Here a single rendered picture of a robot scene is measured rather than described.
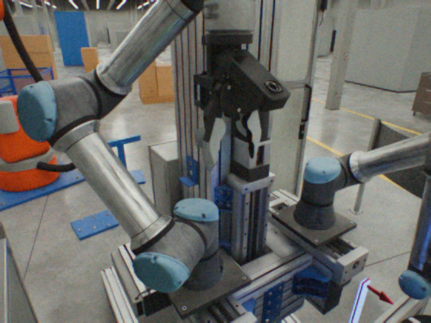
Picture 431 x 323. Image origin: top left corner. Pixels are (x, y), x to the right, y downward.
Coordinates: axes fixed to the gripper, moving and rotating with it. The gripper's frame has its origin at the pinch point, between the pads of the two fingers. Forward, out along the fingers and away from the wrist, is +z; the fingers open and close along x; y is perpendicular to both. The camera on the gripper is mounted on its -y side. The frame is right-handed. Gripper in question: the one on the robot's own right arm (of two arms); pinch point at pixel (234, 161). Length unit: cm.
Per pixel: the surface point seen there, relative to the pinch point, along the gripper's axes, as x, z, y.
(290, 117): -157, 47, 129
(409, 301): -64, 62, -15
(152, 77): -250, 86, 662
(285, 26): -142, -23, 129
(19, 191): 55, 144, 322
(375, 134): -228, 65, 92
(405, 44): -894, 14, 401
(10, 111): 41, 53, 318
